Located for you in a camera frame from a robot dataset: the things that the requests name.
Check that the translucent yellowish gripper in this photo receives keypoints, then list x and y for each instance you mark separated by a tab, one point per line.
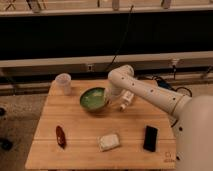
110	95

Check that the green ceramic bowl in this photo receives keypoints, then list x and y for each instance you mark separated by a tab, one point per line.
93	99

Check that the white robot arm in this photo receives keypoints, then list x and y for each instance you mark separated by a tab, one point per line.
194	128

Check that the clear plastic bottle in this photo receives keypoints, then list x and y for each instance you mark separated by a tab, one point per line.
126	100

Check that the white sponge block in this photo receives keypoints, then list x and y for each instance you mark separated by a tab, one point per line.
108	142

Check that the wooden folding table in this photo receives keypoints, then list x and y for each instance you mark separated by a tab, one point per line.
83	129

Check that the clear plastic cup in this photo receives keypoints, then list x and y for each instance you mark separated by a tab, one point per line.
64	82

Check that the black rectangular device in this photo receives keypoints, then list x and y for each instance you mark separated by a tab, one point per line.
150	139

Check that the dark red oblong object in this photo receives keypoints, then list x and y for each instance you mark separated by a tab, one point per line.
60	135

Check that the black caster wheel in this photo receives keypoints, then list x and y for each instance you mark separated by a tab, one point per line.
6	144

